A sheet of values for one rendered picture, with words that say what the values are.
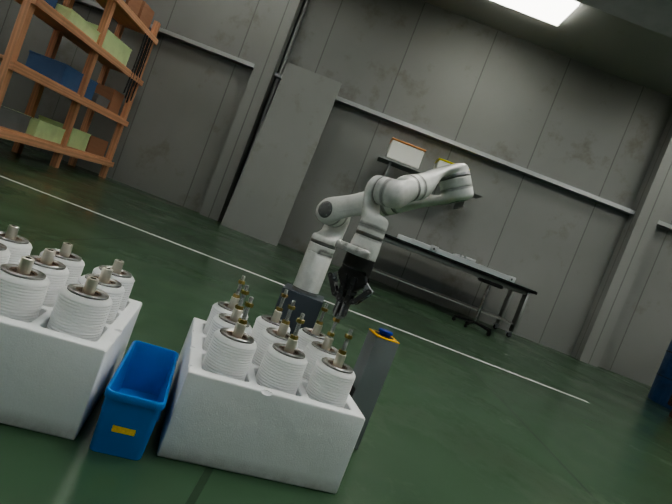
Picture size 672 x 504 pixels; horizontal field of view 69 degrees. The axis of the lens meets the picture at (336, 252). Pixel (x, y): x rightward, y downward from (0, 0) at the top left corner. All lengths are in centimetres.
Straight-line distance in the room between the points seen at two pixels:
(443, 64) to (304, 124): 238
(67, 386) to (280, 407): 40
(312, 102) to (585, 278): 501
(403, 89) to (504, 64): 160
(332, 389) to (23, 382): 58
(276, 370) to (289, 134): 646
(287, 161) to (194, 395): 637
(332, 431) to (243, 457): 19
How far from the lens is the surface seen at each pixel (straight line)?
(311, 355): 120
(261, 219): 709
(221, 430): 106
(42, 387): 105
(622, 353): 906
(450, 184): 142
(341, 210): 156
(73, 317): 103
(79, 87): 697
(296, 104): 755
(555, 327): 851
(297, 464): 112
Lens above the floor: 54
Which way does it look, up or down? 3 degrees down
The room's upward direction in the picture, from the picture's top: 21 degrees clockwise
